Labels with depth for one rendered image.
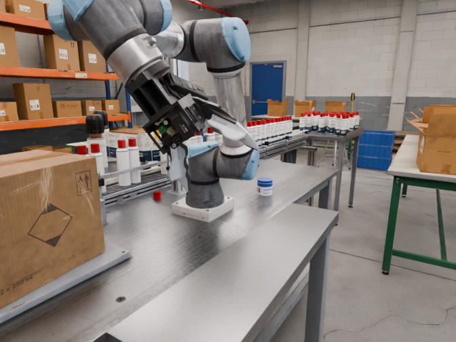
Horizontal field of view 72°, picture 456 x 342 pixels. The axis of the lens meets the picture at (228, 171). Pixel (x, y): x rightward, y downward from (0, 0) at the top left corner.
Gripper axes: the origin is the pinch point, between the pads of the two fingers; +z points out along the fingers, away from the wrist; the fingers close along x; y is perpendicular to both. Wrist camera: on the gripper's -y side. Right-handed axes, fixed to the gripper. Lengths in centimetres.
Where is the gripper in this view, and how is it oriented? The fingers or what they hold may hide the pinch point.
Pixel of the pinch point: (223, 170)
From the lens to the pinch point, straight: 55.1
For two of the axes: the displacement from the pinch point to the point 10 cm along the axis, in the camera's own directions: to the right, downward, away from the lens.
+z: 5.7, 7.9, 2.3
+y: -1.7, 3.9, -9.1
